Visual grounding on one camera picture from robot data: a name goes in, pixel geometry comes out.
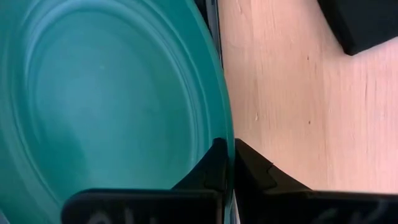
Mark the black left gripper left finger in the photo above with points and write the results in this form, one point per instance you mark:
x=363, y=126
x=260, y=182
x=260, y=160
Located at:
x=140, y=208

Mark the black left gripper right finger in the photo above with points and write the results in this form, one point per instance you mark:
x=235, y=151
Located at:
x=311, y=208

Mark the green round plate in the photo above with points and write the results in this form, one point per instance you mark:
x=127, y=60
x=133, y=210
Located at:
x=109, y=93

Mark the black napkin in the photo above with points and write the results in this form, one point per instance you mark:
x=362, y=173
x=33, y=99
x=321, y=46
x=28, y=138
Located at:
x=367, y=25

